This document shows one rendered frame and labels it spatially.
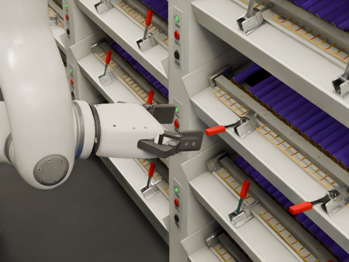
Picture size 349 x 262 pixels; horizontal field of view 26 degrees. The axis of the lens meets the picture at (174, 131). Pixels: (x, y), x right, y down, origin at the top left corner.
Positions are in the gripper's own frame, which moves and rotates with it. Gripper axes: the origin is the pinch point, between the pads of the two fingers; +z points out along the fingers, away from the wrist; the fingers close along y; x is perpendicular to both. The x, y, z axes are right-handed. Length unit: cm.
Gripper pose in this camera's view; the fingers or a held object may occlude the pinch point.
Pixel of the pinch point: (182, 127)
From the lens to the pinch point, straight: 115.4
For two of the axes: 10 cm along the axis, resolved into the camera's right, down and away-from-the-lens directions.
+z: 8.8, -0.3, 4.8
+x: 1.9, -9.0, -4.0
